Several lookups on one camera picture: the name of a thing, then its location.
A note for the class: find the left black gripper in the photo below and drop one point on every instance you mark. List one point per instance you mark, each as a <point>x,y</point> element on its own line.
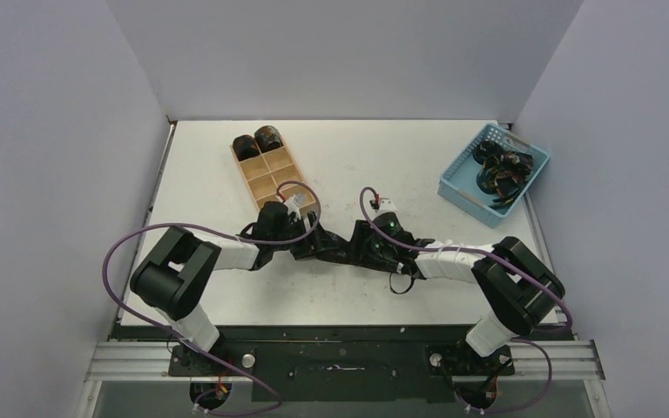
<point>312,224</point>

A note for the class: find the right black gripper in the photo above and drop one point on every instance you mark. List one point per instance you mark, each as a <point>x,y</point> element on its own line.
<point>361,248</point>

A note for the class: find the wooden compartment tray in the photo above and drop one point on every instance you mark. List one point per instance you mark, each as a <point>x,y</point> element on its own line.
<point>272,174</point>

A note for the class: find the blue plastic basket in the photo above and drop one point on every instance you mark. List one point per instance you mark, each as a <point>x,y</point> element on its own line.
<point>458,185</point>

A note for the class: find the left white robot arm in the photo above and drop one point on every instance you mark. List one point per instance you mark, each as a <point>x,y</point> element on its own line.
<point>174,275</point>

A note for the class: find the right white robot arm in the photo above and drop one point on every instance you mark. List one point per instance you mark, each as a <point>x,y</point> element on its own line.
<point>520,289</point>

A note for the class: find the colourful ties pile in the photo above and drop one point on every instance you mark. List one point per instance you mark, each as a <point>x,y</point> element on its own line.
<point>503,173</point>

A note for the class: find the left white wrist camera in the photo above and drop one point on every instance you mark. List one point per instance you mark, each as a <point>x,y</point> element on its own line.
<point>295,205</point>

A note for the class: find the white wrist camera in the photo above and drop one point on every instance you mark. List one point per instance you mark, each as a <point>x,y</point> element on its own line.
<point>382,205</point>
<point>295,205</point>

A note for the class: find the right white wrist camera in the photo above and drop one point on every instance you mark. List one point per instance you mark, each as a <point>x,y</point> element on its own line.
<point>382,205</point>

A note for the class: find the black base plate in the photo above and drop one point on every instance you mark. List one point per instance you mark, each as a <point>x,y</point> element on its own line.
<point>373,363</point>

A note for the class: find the aluminium frame rail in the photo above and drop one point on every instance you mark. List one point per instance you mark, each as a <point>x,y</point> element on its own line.
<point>150,361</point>

